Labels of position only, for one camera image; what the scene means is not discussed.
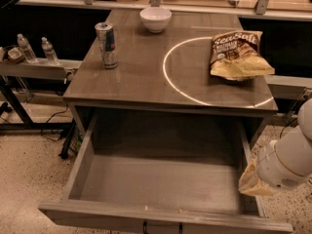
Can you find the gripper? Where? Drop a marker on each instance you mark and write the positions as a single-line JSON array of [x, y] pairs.
[[272, 166]]

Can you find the grey top drawer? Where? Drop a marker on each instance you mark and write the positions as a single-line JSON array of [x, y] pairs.
[[162, 173]]

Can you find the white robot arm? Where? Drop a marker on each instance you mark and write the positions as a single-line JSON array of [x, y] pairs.
[[282, 164]]

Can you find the grey drawer cabinet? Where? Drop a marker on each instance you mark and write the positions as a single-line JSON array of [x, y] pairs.
[[167, 71]]

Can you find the sea salt chips bag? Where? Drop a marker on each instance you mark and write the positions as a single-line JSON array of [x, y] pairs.
[[235, 56]]

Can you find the white ceramic bowl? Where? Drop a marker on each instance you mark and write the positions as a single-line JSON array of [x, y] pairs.
[[155, 19]]

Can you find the red bull can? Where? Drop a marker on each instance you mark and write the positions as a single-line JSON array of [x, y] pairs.
[[106, 39]]

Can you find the grey side table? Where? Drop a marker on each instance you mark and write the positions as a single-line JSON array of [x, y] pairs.
[[39, 70]]

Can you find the right clear water bottle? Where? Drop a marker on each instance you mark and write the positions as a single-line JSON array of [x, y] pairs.
[[49, 51]]

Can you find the clear water bottle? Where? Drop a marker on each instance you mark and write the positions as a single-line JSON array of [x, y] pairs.
[[49, 51], [26, 49]]

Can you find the left clear water bottle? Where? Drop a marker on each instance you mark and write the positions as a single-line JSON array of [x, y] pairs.
[[26, 49]]

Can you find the small brown basket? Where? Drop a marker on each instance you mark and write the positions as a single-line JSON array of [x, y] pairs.
[[11, 54]]

